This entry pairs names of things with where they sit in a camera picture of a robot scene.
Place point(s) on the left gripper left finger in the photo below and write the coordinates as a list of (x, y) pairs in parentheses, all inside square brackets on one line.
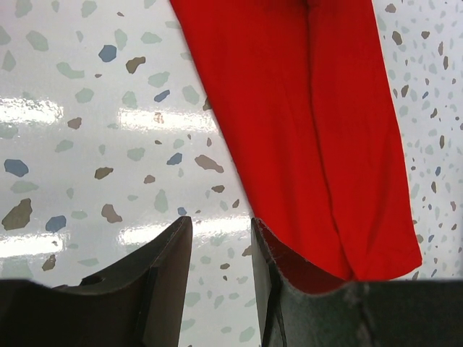
[(137, 301)]

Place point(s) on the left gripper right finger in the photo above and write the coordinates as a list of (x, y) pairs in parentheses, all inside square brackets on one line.
[(301, 305)]

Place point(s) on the red t-shirt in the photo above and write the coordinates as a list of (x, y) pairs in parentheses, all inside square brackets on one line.
[(301, 95)]

